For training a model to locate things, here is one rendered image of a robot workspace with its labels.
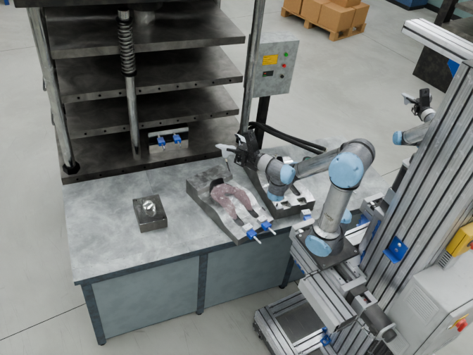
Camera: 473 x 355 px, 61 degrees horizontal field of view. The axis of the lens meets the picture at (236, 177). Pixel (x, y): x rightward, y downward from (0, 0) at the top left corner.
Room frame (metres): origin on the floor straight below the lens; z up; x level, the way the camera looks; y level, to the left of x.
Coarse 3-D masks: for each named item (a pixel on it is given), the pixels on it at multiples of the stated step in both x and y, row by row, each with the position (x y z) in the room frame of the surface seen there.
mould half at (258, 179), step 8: (288, 160) 2.01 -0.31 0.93; (248, 168) 1.97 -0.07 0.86; (248, 176) 1.95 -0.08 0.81; (256, 176) 1.86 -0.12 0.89; (264, 176) 1.86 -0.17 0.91; (256, 184) 1.85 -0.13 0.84; (264, 184) 1.81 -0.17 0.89; (296, 184) 1.85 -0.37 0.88; (264, 192) 1.75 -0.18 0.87; (288, 192) 1.76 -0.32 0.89; (304, 192) 1.77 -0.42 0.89; (264, 200) 1.74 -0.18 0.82; (288, 200) 1.69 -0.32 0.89; (296, 200) 1.70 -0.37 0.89; (312, 200) 1.72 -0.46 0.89; (272, 208) 1.64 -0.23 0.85; (280, 208) 1.62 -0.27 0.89; (288, 208) 1.64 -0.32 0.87; (296, 208) 1.67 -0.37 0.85; (304, 208) 1.69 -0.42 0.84; (312, 208) 1.72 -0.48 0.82; (272, 216) 1.63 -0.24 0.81; (280, 216) 1.62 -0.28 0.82
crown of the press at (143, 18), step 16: (16, 0) 1.75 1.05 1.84; (32, 0) 1.78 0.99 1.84; (48, 0) 1.80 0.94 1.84; (64, 0) 1.84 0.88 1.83; (80, 0) 1.87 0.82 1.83; (96, 0) 1.90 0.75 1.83; (112, 0) 1.93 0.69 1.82; (128, 0) 1.96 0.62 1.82; (144, 0) 2.00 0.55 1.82; (160, 0) 2.03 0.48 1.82; (176, 0) 2.07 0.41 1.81; (192, 0) 2.11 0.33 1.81; (144, 16) 2.35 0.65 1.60
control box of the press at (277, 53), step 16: (272, 32) 2.67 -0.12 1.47; (288, 32) 2.70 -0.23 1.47; (272, 48) 2.52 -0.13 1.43; (288, 48) 2.57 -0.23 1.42; (272, 64) 2.53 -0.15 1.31; (288, 64) 2.58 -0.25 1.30; (256, 80) 2.48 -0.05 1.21; (272, 80) 2.54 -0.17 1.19; (288, 80) 2.59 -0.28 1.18; (256, 96) 2.49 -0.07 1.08; (256, 128) 2.59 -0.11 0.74
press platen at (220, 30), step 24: (48, 24) 2.21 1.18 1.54; (72, 24) 2.25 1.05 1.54; (96, 24) 2.29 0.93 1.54; (168, 24) 2.42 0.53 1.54; (192, 24) 2.47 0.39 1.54; (216, 24) 2.52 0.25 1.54; (72, 48) 1.96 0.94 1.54; (96, 48) 2.00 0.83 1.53; (144, 48) 2.12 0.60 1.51; (168, 48) 2.18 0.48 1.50
